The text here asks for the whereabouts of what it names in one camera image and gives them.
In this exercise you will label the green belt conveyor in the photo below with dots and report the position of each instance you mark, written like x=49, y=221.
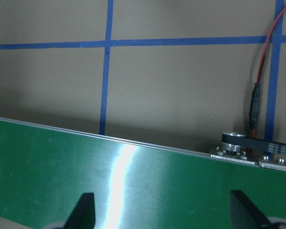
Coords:
x=62, y=167

